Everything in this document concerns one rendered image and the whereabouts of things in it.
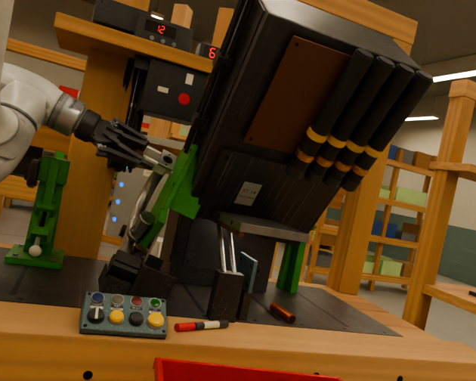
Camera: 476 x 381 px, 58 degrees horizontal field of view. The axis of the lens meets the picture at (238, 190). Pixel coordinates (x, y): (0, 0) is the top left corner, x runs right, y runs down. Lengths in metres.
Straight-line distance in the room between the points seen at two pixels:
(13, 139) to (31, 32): 10.33
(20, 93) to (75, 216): 0.45
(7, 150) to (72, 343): 0.41
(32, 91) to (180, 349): 0.63
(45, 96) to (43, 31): 10.23
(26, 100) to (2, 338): 0.50
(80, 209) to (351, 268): 0.99
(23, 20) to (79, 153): 10.05
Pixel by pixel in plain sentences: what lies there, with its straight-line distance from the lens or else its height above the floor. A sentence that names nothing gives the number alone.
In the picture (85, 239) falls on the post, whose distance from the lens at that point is 1.37.
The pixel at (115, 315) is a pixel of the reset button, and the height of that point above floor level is 0.93.
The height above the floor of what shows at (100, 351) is 0.88.
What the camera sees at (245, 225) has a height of 1.13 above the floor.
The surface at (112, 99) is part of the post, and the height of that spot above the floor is 1.37.
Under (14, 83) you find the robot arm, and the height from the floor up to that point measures 1.32.
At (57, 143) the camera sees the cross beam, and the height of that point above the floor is 1.21.
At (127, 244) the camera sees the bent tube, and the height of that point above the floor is 1.01.
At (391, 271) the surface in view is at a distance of 7.24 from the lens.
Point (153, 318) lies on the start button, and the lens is 0.82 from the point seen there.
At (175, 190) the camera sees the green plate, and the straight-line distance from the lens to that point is 0.99.
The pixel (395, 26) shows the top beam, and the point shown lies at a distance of 1.79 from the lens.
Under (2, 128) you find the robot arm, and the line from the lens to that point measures 0.95.
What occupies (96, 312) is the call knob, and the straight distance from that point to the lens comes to 0.80.
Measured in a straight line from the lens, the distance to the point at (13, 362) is 0.82.
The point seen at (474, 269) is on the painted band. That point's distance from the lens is 11.27.
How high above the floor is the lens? 1.21
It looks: 1 degrees down
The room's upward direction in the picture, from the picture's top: 12 degrees clockwise
